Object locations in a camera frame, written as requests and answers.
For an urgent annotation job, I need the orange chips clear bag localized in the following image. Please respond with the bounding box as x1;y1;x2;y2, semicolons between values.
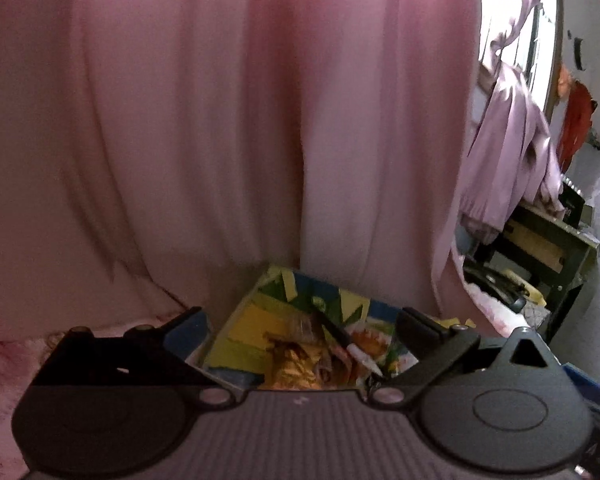
346;318;418;378

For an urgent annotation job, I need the gold snack bag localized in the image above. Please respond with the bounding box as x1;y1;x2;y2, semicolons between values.
262;335;332;391

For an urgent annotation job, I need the dark blue packet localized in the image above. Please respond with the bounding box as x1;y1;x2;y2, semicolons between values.
311;304;361;360

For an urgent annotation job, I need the cardboard tray with colourful lining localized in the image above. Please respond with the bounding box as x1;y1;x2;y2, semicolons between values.
200;266;400;390

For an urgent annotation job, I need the dark wooden desk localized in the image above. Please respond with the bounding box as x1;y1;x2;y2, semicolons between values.
474;203;600;342

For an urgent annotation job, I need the floral pink bedsheet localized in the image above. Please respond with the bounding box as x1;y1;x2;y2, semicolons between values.
0;278;531;480

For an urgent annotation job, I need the black box on desk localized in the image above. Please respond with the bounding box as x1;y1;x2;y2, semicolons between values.
559;176;585;229

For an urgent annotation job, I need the knotted lilac window curtain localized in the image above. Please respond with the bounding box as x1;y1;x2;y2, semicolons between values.
460;0;564;244

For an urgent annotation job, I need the pink draped curtain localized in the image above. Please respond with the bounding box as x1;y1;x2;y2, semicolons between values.
0;0;488;340

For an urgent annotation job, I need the red hanging decoration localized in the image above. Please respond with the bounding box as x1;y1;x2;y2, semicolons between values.
557;64;597;174

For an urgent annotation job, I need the round wall clock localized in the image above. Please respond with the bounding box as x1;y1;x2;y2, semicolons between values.
573;37;586;72

